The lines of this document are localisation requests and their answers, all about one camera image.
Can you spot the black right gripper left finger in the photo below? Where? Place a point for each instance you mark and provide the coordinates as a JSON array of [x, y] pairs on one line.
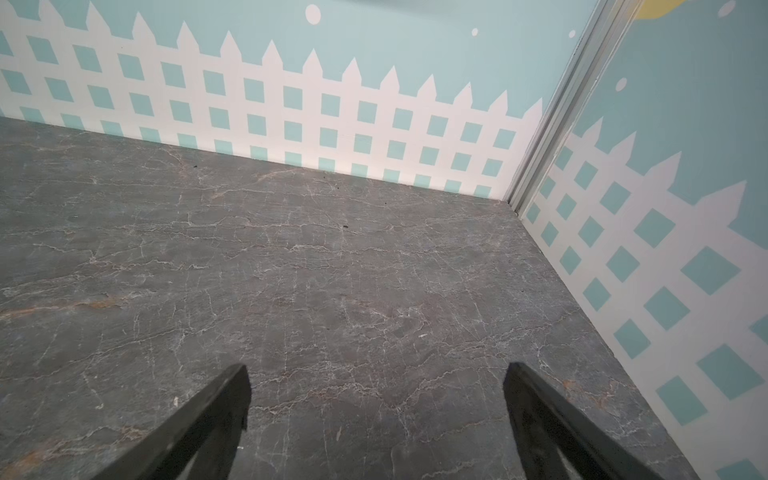
[[200, 438]]

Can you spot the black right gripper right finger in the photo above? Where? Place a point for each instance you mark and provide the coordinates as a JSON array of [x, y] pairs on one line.
[[548, 429]]

